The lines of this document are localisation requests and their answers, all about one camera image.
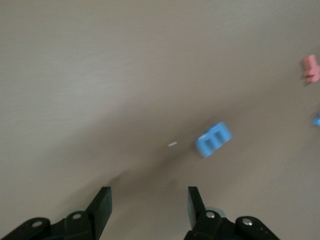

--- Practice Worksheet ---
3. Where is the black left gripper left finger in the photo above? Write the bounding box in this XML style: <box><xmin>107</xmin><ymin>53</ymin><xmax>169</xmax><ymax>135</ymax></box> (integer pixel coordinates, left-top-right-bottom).
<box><xmin>0</xmin><ymin>186</ymin><xmax>113</xmax><ymax>240</ymax></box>

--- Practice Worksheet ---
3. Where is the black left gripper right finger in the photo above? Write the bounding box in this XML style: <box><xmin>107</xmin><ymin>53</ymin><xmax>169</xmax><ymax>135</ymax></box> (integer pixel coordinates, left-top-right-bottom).
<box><xmin>183</xmin><ymin>186</ymin><xmax>278</xmax><ymax>240</ymax></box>

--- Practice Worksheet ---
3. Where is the blue foam letter m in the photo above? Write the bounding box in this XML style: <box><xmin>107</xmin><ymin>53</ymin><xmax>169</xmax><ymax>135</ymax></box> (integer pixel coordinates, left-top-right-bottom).
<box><xmin>194</xmin><ymin>121</ymin><xmax>233</xmax><ymax>159</ymax></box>

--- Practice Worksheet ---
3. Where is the brown paper table cover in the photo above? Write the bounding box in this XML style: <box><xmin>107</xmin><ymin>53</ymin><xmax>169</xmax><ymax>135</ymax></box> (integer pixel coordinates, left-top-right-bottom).
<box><xmin>0</xmin><ymin>0</ymin><xmax>320</xmax><ymax>240</ymax></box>

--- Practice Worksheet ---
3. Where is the blue foam letter x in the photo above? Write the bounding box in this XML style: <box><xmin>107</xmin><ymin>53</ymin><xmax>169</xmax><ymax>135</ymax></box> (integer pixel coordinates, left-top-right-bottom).
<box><xmin>311</xmin><ymin>109</ymin><xmax>320</xmax><ymax>128</ymax></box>

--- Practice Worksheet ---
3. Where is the pink foam letter f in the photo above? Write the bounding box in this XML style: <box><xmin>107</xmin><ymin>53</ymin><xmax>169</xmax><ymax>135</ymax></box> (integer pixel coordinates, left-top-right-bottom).
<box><xmin>301</xmin><ymin>54</ymin><xmax>320</xmax><ymax>85</ymax></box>

